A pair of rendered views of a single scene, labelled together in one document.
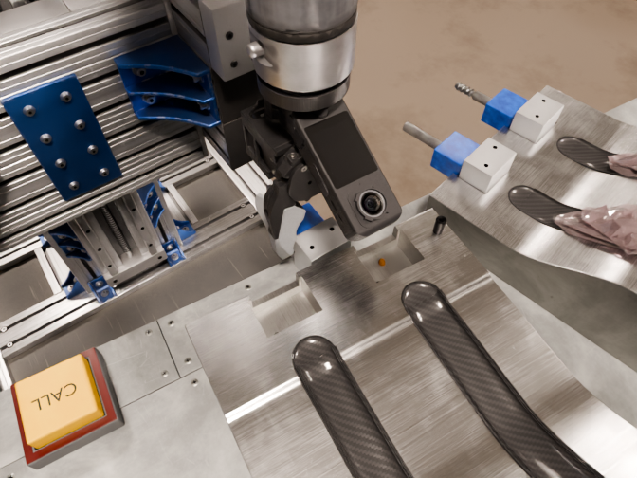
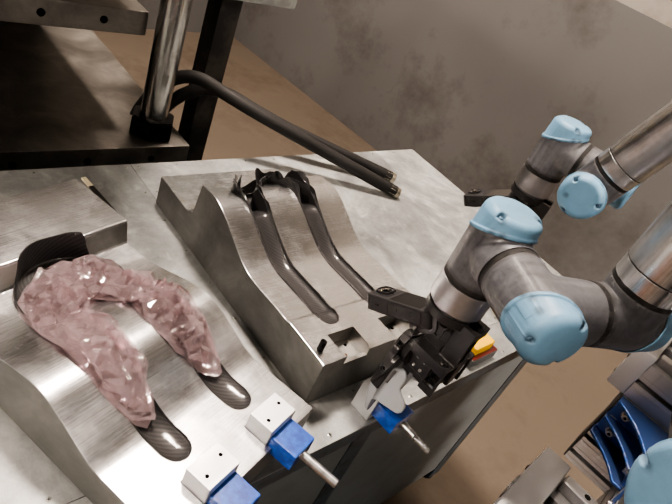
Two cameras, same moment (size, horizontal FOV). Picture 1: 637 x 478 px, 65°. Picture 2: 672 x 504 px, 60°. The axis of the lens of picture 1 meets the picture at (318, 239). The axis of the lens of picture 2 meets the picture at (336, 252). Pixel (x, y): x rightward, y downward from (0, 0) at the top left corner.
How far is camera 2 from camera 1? 0.94 m
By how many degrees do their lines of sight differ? 89
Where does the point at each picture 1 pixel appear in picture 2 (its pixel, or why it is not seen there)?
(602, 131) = (133, 466)
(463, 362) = (303, 292)
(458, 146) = (294, 438)
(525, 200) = (234, 400)
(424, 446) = (322, 268)
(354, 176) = (399, 295)
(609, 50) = not seen: outside the picture
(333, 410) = (361, 286)
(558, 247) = (228, 349)
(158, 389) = not seen: hidden behind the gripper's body
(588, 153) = (158, 444)
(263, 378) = not seen: hidden behind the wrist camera
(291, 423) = (378, 282)
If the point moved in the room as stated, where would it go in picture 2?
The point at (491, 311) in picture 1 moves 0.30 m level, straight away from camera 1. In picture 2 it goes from (289, 306) to (153, 435)
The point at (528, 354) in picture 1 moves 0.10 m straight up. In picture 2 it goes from (272, 288) to (291, 238)
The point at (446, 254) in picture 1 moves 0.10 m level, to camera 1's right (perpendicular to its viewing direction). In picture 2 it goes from (314, 335) to (247, 325)
